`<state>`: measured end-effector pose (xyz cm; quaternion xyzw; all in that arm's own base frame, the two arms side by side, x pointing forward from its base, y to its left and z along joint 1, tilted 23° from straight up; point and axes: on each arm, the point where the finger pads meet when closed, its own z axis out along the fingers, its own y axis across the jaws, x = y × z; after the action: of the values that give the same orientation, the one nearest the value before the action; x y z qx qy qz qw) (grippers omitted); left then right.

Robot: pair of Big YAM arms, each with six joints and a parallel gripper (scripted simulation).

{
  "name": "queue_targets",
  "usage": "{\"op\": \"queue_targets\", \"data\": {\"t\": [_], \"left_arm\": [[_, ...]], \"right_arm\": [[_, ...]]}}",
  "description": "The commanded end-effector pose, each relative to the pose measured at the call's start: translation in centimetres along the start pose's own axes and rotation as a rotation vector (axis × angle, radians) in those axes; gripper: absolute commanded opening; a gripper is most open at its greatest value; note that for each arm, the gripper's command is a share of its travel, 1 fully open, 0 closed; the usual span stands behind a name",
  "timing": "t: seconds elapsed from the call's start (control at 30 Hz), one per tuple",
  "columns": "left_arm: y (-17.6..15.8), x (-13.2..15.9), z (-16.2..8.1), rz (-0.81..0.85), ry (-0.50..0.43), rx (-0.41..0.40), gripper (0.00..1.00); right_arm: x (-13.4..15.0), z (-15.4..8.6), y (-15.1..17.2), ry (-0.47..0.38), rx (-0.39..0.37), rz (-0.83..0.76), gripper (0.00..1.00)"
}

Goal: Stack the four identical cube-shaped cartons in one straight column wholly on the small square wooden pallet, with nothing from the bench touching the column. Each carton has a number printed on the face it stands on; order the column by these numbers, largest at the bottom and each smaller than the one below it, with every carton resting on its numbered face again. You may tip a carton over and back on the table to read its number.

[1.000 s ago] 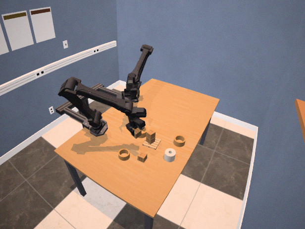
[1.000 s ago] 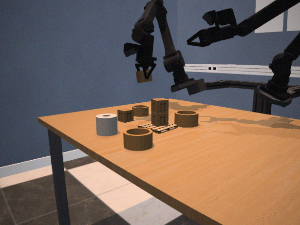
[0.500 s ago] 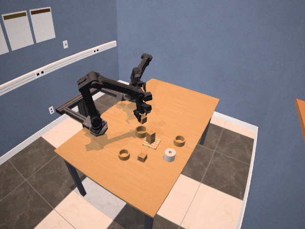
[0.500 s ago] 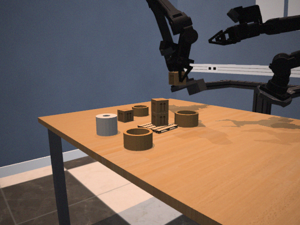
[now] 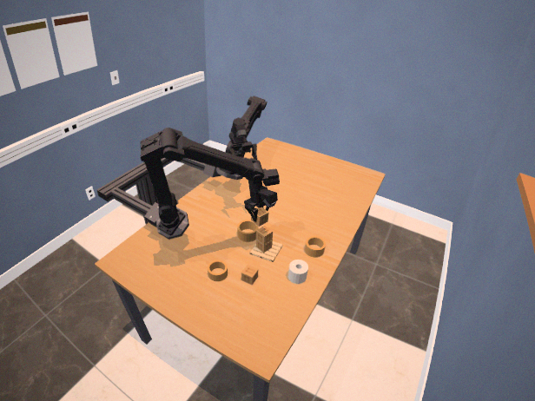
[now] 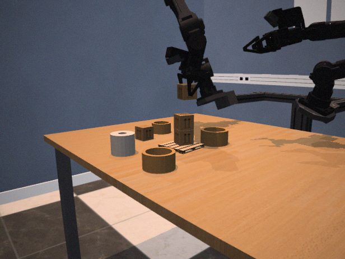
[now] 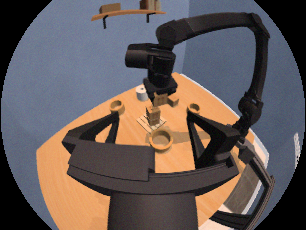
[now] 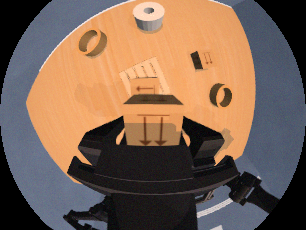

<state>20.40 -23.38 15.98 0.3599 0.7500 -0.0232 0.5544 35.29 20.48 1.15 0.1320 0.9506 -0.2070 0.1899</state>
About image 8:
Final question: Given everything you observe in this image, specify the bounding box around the grey cylinder with pale top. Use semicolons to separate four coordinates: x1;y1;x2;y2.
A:
133;2;165;31

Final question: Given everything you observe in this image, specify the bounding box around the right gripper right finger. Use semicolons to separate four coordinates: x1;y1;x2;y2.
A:
179;116;225;161

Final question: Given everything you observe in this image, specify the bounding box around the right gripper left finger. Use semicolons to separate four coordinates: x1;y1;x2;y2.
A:
81;115;127;145

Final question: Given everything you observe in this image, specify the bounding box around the small wooden pallet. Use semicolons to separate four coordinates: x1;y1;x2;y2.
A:
119;57;171;97

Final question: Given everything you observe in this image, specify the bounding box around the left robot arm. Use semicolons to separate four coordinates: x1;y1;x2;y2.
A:
63;195;111;230

